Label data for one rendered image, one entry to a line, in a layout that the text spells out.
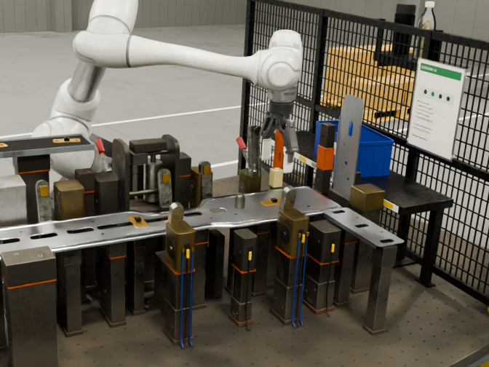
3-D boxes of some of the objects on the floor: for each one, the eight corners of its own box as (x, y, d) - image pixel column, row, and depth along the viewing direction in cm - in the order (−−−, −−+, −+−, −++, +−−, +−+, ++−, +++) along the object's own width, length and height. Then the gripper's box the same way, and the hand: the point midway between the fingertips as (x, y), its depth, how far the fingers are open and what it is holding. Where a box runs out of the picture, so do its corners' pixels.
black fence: (488, 542, 225) (596, 66, 173) (220, 279, 387) (233, -7, 335) (518, 527, 231) (630, 64, 180) (241, 275, 393) (259, -7, 342)
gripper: (251, 92, 222) (247, 156, 229) (292, 110, 202) (287, 179, 209) (271, 90, 226) (267, 154, 233) (313, 108, 205) (307, 177, 212)
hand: (276, 162), depth 220 cm, fingers open, 13 cm apart
